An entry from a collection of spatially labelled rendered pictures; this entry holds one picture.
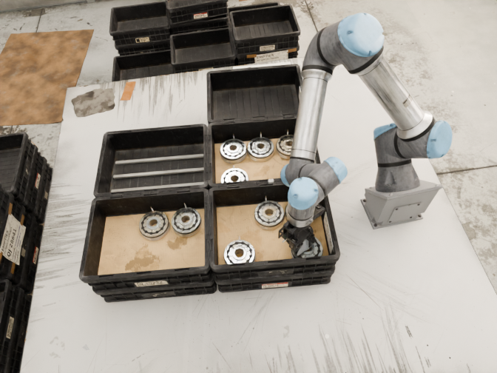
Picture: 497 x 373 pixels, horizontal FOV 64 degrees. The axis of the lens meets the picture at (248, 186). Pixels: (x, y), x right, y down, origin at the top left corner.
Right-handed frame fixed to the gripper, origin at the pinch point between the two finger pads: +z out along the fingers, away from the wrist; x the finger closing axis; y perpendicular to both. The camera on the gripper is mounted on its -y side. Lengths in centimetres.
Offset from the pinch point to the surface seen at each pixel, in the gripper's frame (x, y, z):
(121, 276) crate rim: -29, 49, -8
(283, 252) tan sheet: -2.1, 5.8, 2.3
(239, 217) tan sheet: -22.3, 7.0, 2.3
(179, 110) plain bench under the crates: -91, -18, 16
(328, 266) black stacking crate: 12.0, -0.2, 0.8
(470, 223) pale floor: 38, -111, 85
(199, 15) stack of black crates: -166, -90, 34
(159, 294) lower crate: -24, 44, 12
